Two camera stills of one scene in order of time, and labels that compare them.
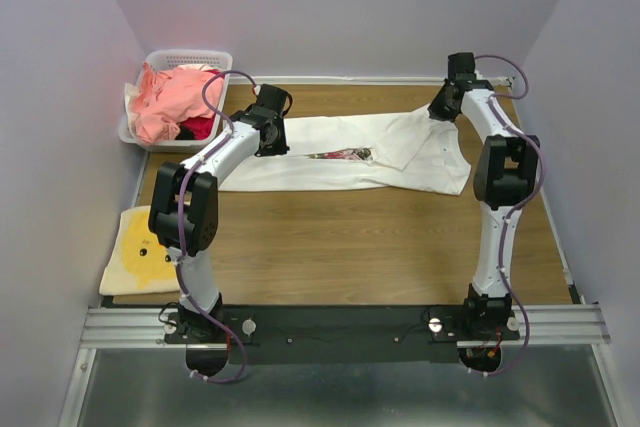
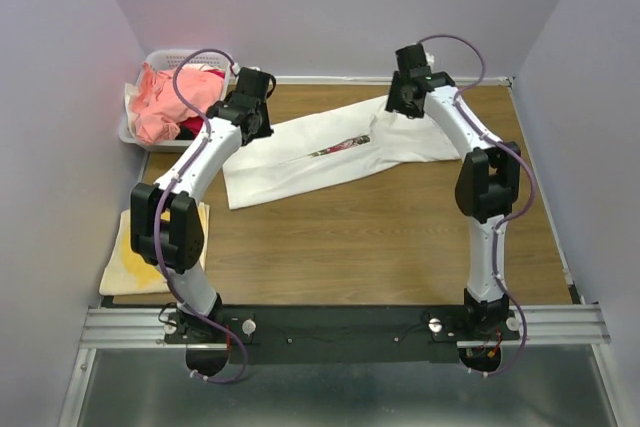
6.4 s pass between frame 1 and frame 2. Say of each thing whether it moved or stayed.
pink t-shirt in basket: stayed
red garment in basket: stayed
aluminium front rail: stayed
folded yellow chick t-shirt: stayed
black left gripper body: moved
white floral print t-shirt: moved
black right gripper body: moved
